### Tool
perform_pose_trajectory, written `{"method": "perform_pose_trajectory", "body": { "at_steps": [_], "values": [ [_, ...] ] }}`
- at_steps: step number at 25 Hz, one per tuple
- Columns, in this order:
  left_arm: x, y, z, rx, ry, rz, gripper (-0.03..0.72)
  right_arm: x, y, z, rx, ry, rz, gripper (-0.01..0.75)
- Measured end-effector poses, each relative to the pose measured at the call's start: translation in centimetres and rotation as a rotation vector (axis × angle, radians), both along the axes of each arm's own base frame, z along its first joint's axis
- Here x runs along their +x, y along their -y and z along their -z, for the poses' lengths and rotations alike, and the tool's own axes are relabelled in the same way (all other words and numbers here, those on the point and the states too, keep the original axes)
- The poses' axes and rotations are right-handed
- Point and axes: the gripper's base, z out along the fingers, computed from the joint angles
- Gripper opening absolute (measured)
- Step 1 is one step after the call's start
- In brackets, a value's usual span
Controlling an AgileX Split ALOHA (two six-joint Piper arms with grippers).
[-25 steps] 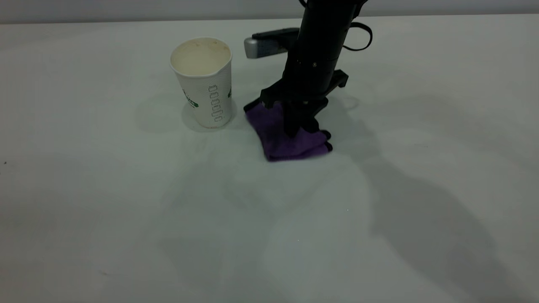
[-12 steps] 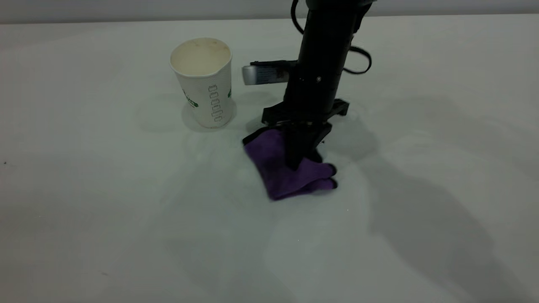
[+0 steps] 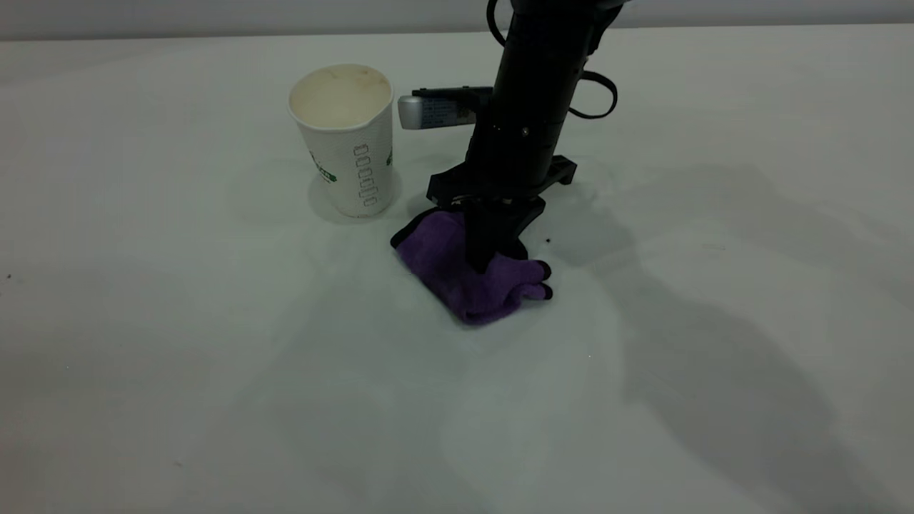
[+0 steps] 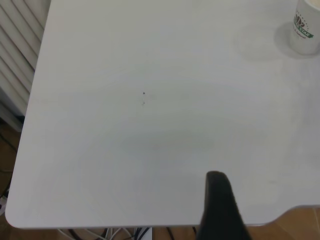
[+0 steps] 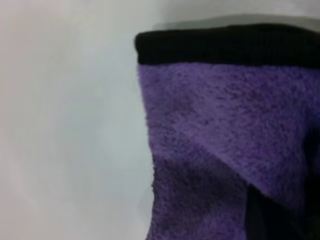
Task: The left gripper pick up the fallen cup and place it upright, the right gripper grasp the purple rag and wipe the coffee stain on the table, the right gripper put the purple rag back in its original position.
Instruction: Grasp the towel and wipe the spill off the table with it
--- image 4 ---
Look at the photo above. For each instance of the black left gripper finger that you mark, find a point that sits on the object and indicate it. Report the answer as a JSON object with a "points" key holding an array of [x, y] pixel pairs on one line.
{"points": [[220, 210]]}

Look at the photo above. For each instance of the white paper coffee cup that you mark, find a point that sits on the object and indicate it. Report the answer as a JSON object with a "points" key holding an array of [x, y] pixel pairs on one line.
{"points": [[306, 30]]}

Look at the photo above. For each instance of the white slatted panel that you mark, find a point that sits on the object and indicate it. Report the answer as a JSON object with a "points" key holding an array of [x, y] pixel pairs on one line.
{"points": [[17, 50]]}

